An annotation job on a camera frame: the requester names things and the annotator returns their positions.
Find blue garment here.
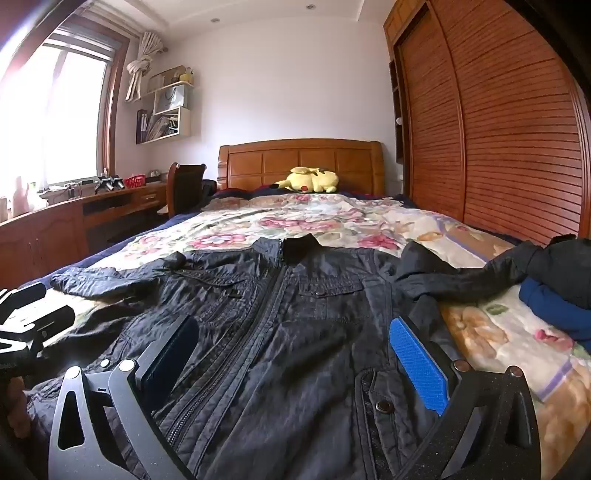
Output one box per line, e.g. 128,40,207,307
518,279,591,354

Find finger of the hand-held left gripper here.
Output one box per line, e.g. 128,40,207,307
18,305,76,352
0,282,47,320

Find window with wooden frame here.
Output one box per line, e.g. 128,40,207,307
0,32,125,190

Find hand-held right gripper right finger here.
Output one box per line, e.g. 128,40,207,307
389,316,543,480

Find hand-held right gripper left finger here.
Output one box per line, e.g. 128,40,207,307
47,315,200,480

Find wooden chair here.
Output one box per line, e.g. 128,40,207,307
166,162,207,217

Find wooden bed headboard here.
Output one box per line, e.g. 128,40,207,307
217,138,386,197

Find yellow plush toy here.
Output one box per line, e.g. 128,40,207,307
276,166,340,195

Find white paper bag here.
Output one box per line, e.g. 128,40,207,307
159,88,186,112

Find pale pink bottle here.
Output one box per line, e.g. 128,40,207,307
11,175,31,217

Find floral blanket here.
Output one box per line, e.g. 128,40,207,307
44,191,591,480

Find black garment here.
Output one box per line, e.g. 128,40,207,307
522,234,591,296

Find white wall shelf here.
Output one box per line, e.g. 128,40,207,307
135,69,195,145

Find person's left hand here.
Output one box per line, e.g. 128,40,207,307
0,376,35,439

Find wooden desk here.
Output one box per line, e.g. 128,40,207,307
0,182,169,282

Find wooden slatted wardrobe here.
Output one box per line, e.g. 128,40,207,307
383,0,591,247

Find black zip jacket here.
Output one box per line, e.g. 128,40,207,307
25,234,532,480

